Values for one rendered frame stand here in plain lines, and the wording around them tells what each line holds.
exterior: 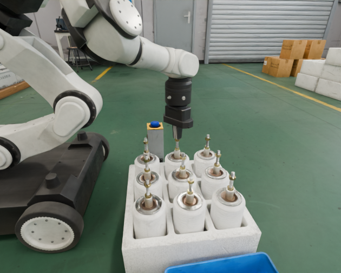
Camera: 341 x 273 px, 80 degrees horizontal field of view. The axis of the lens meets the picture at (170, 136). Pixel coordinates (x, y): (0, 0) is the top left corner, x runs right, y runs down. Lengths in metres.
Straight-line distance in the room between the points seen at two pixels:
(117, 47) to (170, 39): 5.10
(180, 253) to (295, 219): 0.56
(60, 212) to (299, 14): 6.47
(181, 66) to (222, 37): 5.20
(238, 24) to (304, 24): 1.71
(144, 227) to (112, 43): 0.46
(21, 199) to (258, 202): 0.95
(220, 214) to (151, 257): 0.22
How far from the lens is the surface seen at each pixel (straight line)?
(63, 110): 0.77
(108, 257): 0.83
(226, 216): 0.63
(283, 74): 4.26
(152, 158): 0.78
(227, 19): 5.80
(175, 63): 0.58
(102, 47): 0.48
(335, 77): 3.14
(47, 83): 0.81
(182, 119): 0.68
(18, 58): 0.81
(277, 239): 0.93
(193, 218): 0.60
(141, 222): 0.59
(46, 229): 0.84
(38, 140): 0.91
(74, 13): 0.47
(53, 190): 0.81
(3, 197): 0.95
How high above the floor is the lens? 0.68
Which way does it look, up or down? 27 degrees down
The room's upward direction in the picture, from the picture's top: straight up
